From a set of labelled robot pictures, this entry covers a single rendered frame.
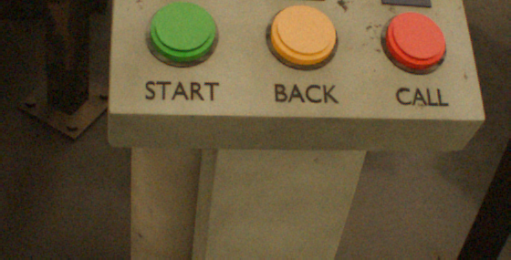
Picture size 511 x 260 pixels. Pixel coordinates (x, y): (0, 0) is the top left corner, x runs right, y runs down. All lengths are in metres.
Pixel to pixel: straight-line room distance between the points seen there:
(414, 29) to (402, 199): 0.76
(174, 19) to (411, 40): 0.15
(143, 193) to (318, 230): 0.24
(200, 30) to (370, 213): 0.78
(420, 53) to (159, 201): 0.35
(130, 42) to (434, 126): 0.20
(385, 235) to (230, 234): 0.65
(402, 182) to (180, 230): 0.56
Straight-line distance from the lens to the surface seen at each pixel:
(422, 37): 0.58
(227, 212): 0.63
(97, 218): 1.24
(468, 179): 1.39
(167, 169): 0.80
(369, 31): 0.59
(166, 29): 0.55
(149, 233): 0.88
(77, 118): 1.36
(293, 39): 0.56
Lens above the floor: 0.95
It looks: 42 degrees down
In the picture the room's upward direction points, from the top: 10 degrees clockwise
